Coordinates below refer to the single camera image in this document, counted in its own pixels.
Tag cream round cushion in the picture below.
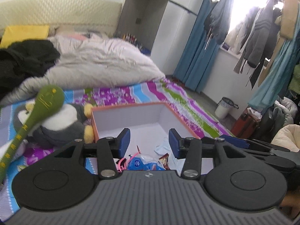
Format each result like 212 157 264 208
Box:
271 124 300 151

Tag yellow pillow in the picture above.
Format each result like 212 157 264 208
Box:
0 25 50 49

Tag blue plastic bag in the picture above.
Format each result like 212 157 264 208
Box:
127 153 167 171

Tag blue face mask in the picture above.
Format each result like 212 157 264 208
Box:
154 137 186 174

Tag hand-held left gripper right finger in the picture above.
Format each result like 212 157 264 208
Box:
168 128 247 180

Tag white trash bin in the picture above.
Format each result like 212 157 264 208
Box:
214 97 235 120

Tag grey white wardrobe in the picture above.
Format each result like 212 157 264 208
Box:
116 0 211 76

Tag light grey duvet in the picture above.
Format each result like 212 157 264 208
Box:
0 34 166 106

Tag green plush stick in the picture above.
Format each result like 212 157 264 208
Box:
0 84 65 186

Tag red case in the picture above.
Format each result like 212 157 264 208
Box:
231 108 261 139

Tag grey striped hanging sweater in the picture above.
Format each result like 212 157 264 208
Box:
233 0 282 90

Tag tan hanging coat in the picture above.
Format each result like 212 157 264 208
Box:
280 0 300 41

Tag blue curtain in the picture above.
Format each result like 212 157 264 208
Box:
172 0 235 93

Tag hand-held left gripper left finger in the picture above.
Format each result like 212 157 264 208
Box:
54 128 131 180

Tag grey puffer jacket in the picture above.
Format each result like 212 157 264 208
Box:
269 97 299 127

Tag person's right forearm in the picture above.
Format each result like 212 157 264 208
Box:
280 189 300 216

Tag orange cardboard box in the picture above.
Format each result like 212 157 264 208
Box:
90 102 205 177

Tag green fuzzy garment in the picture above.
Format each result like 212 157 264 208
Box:
288 64 300 95

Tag grey penguin plush toy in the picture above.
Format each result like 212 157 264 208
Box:
13 102 95 150

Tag cream padded headboard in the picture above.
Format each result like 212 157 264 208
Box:
0 0 123 41

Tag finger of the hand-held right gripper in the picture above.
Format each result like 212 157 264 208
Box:
220 134 291 154

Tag teal hanging garment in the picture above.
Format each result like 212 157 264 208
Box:
248 39 300 111

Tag row of small bottles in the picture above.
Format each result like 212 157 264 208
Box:
122 33 144 50

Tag colourful floral bed sheet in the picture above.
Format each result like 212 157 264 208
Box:
0 78 235 216

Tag pink ribbon strips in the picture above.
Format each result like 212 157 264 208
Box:
115 145 141 172

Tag black clothing pile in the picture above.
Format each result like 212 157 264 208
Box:
0 39 62 100

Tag small red snack packet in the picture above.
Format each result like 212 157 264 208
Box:
158 153 170 170

